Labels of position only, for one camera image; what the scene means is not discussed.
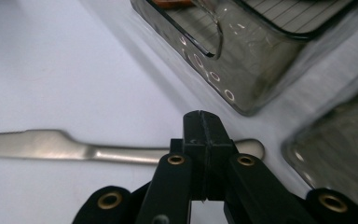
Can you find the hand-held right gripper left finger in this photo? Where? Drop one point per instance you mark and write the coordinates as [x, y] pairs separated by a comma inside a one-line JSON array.
[[174, 186]]

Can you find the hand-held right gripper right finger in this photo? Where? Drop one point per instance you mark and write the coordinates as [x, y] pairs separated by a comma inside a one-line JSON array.
[[245, 186]]

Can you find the smoky transparent plastic bin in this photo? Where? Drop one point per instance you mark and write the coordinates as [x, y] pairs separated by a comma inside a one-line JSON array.
[[341, 149], [254, 68]]

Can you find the steel table knife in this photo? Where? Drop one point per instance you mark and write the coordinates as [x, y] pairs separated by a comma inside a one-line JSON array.
[[59, 147]]

